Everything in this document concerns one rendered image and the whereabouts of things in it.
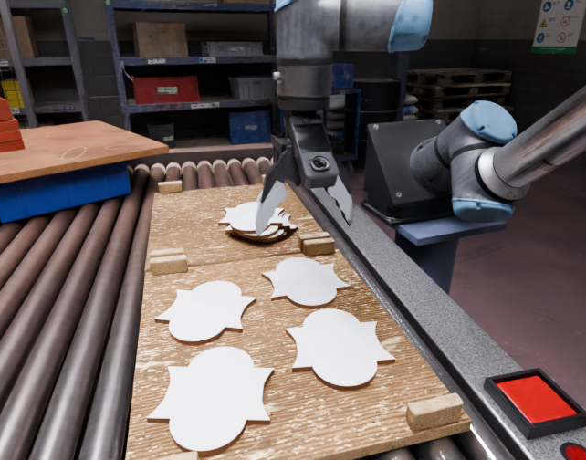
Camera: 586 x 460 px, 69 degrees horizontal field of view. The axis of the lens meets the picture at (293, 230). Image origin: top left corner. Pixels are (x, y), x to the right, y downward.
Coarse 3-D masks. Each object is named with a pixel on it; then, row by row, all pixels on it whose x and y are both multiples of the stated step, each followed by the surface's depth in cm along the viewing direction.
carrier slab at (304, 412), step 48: (144, 288) 68; (192, 288) 68; (240, 288) 68; (144, 336) 57; (240, 336) 57; (384, 336) 57; (144, 384) 49; (288, 384) 49; (384, 384) 49; (432, 384) 49; (144, 432) 43; (288, 432) 43; (336, 432) 43; (384, 432) 43; (432, 432) 44
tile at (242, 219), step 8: (232, 208) 90; (240, 208) 90; (248, 208) 90; (256, 208) 90; (280, 208) 90; (232, 216) 86; (240, 216) 86; (248, 216) 86; (224, 224) 84; (232, 224) 83; (240, 224) 83; (248, 224) 83; (272, 224) 84; (280, 224) 84; (240, 232) 81; (248, 232) 80
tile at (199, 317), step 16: (208, 288) 66; (224, 288) 66; (176, 304) 62; (192, 304) 62; (208, 304) 62; (224, 304) 62; (240, 304) 62; (160, 320) 59; (176, 320) 59; (192, 320) 59; (208, 320) 59; (224, 320) 59; (240, 320) 60; (176, 336) 56; (192, 336) 56; (208, 336) 56
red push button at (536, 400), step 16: (512, 384) 50; (528, 384) 50; (544, 384) 50; (512, 400) 48; (528, 400) 48; (544, 400) 48; (560, 400) 48; (528, 416) 46; (544, 416) 46; (560, 416) 46
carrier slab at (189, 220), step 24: (192, 192) 110; (216, 192) 110; (240, 192) 110; (288, 192) 110; (168, 216) 95; (192, 216) 95; (216, 216) 95; (168, 240) 84; (192, 240) 84; (216, 240) 84; (240, 240) 84; (288, 240) 84; (192, 264) 75
